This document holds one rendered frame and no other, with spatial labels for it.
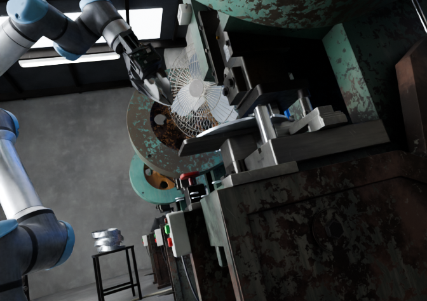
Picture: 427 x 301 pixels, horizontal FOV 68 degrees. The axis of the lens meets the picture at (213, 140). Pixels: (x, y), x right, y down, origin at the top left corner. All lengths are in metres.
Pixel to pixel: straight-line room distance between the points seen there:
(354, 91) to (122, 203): 6.83
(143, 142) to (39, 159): 5.83
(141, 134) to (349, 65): 1.61
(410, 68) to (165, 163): 1.65
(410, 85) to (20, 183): 1.02
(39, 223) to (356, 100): 0.88
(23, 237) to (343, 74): 0.90
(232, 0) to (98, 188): 7.06
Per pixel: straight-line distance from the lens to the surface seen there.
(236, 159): 0.84
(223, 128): 0.79
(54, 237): 0.91
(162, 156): 2.22
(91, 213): 7.52
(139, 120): 2.30
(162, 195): 3.91
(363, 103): 0.93
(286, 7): 0.69
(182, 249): 1.04
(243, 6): 0.69
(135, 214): 7.45
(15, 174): 1.01
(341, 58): 0.98
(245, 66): 0.92
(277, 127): 0.88
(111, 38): 0.90
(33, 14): 0.86
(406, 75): 0.93
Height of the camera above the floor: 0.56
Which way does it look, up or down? 14 degrees up
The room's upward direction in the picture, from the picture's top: 14 degrees counter-clockwise
